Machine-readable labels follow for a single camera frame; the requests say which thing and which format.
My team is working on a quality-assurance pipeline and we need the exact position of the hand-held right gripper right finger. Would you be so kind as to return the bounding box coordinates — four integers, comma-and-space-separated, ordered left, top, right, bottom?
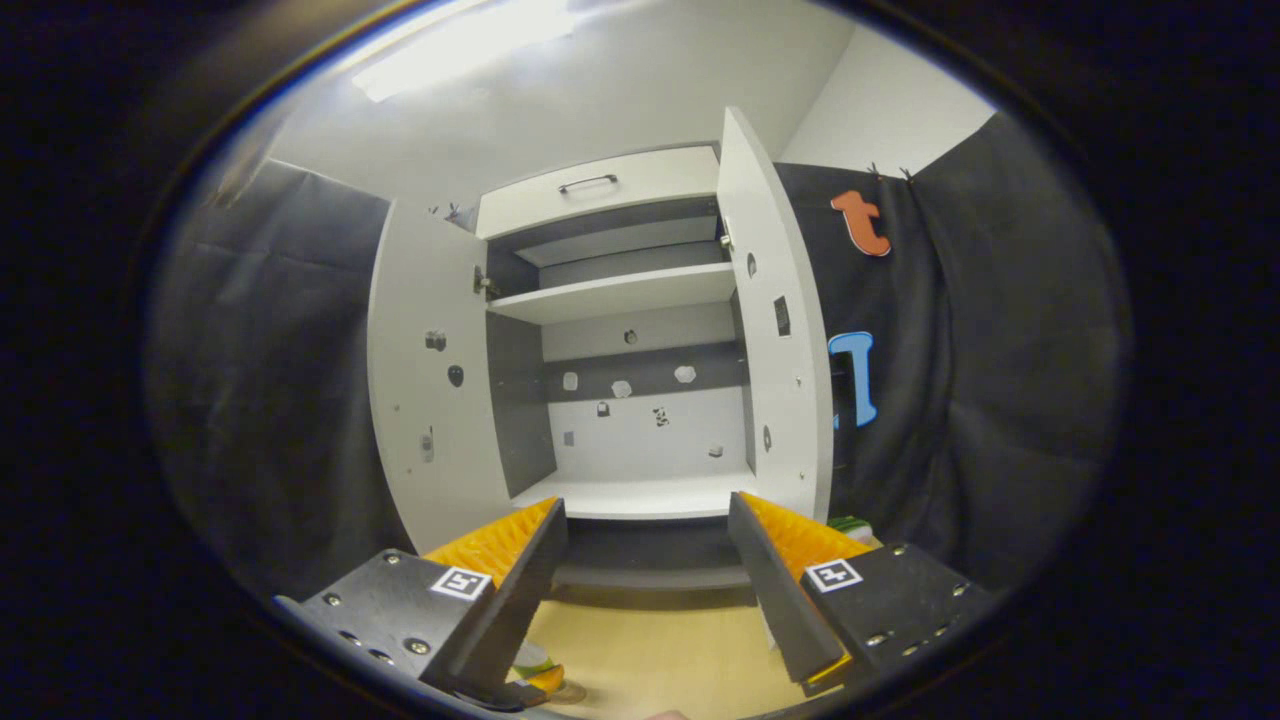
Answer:
727, 490, 1001, 699

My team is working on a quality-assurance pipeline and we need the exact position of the white cabinet shelf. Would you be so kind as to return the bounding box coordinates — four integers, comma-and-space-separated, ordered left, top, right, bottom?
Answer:
487, 262, 738, 326

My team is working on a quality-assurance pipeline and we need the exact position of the white and grey cabinet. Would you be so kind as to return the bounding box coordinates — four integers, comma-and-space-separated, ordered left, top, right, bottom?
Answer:
475, 145, 761, 591

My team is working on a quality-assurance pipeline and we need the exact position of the black backdrop cloth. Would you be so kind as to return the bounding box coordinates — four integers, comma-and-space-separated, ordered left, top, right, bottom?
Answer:
150, 112, 1136, 601

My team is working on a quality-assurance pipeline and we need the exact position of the white cabinet door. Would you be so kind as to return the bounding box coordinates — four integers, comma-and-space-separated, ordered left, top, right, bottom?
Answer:
717, 106, 836, 524
367, 197, 516, 556

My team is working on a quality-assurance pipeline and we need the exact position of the white cabinet drawer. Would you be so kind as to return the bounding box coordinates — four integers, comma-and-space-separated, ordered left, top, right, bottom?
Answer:
476, 146, 721, 240

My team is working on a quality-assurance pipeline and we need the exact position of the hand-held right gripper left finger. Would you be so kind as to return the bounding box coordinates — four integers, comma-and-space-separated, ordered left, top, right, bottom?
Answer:
275, 497, 569, 704

